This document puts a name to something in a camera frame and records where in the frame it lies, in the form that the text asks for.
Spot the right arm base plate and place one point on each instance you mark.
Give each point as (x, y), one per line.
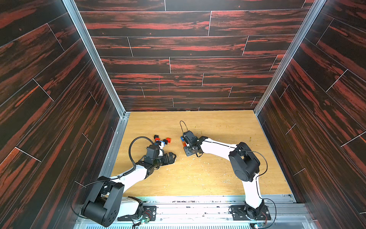
(242, 212)

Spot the aluminium front rail frame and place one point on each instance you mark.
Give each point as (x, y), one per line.
(212, 212)

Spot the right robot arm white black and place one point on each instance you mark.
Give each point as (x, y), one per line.
(243, 161)

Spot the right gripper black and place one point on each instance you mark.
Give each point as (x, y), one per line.
(189, 147)

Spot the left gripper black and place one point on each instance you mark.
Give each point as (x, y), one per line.
(170, 161)

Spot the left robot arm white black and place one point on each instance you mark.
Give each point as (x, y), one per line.
(105, 198)

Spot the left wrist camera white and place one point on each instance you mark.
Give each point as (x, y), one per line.
(161, 147)

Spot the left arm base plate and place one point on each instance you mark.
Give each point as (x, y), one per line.
(144, 214)

